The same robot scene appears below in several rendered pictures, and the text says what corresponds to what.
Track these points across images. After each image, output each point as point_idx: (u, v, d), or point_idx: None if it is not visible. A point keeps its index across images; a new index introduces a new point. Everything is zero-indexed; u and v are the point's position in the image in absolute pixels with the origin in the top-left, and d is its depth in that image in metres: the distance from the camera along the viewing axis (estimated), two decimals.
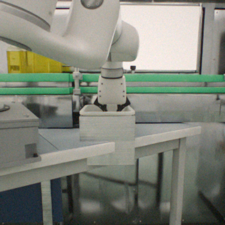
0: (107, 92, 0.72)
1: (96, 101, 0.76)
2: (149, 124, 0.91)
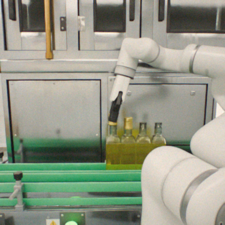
0: None
1: (120, 102, 0.73)
2: None
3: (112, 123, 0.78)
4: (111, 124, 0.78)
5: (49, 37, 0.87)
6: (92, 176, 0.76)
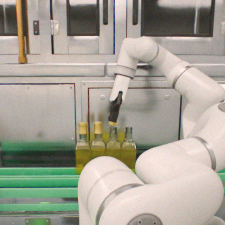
0: None
1: (120, 102, 0.73)
2: None
3: (81, 132, 0.78)
4: (81, 133, 0.78)
5: (21, 41, 0.86)
6: (60, 181, 0.76)
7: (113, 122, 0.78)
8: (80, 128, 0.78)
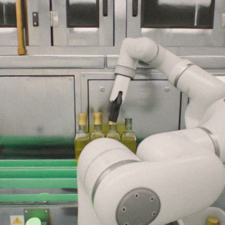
0: None
1: (120, 101, 0.72)
2: None
3: (81, 123, 0.77)
4: (80, 124, 0.77)
5: (21, 32, 0.86)
6: (59, 172, 0.75)
7: (113, 122, 0.78)
8: (80, 119, 0.77)
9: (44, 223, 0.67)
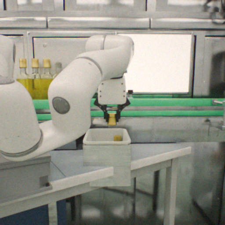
0: (107, 92, 0.72)
1: (96, 101, 0.76)
2: (144, 144, 1.01)
3: (21, 66, 0.99)
4: (20, 66, 0.99)
5: None
6: None
7: (45, 65, 0.99)
8: (19, 63, 0.99)
9: None
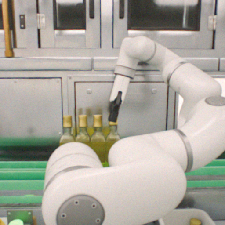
0: None
1: (119, 102, 0.73)
2: (221, 223, 0.80)
3: (66, 125, 0.78)
4: (65, 126, 0.78)
5: (7, 34, 0.86)
6: (44, 174, 0.76)
7: (97, 125, 0.78)
8: (64, 121, 0.77)
9: None
